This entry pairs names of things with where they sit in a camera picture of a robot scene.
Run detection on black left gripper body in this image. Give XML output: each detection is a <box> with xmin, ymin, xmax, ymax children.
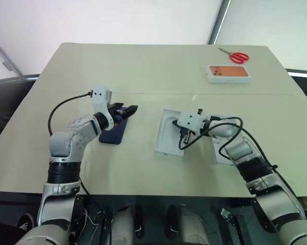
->
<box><xmin>109</xmin><ymin>105</ymin><xmax>129</xmax><ymax>124</ymax></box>

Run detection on white phone box base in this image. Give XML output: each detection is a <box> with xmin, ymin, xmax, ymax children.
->
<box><xmin>154</xmin><ymin>109</ymin><xmax>186</xmax><ymax>157</ymax></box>

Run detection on dark blue phone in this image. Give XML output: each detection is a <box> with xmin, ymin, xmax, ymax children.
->
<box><xmin>98</xmin><ymin>116</ymin><xmax>130</xmax><ymax>145</ymax></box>

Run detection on white phone box lid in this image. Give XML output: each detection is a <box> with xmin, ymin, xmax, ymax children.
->
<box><xmin>211</xmin><ymin>114</ymin><xmax>238</xmax><ymax>166</ymax></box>

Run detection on phone box with orange print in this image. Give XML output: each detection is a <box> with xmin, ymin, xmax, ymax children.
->
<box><xmin>207</xmin><ymin>64</ymin><xmax>253</xmax><ymax>84</ymax></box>

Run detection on grey rounded robot thigh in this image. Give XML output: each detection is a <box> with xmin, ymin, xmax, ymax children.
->
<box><xmin>111</xmin><ymin>205</ymin><xmax>135</xmax><ymax>245</ymax></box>
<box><xmin>179</xmin><ymin>206</ymin><xmax>208</xmax><ymax>245</ymax></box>

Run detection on grey metal pole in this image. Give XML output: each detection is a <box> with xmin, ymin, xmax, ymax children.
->
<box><xmin>0</xmin><ymin>34</ymin><xmax>24</xmax><ymax>77</ymax></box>

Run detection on black monitor with lit edge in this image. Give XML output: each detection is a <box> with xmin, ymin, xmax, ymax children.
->
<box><xmin>285</xmin><ymin>68</ymin><xmax>307</xmax><ymax>109</ymax></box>

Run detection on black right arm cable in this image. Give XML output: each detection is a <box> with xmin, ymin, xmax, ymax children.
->
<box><xmin>178</xmin><ymin>116</ymin><xmax>279</xmax><ymax>170</ymax></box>

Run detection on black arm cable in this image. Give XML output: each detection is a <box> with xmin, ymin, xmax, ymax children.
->
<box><xmin>47</xmin><ymin>92</ymin><xmax>94</xmax><ymax>136</ymax></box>
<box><xmin>178</xmin><ymin>116</ymin><xmax>279</xmax><ymax>170</ymax></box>

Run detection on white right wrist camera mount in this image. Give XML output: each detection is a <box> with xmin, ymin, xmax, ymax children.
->
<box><xmin>178</xmin><ymin>108</ymin><xmax>207</xmax><ymax>134</ymax></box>

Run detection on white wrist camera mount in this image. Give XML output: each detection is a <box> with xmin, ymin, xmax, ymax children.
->
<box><xmin>178</xmin><ymin>108</ymin><xmax>207</xmax><ymax>134</ymax></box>
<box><xmin>91</xmin><ymin>86</ymin><xmax>116</xmax><ymax>131</ymax></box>

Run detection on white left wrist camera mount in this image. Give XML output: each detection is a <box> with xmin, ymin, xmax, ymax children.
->
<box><xmin>91</xmin><ymin>86</ymin><xmax>116</xmax><ymax>131</ymax></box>

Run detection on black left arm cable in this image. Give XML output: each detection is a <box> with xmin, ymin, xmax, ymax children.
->
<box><xmin>47</xmin><ymin>92</ymin><xmax>94</xmax><ymax>136</ymax></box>

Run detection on thin black hanging cable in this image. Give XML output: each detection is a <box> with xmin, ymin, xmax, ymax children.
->
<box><xmin>79</xmin><ymin>178</ymin><xmax>113</xmax><ymax>245</ymax></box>

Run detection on red handled scissors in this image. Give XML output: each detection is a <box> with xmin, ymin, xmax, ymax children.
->
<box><xmin>218</xmin><ymin>47</ymin><xmax>250</xmax><ymax>64</ymax></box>

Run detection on thin white wires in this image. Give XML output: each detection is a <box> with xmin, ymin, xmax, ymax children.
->
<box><xmin>82</xmin><ymin>207</ymin><xmax>99</xmax><ymax>228</ymax></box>

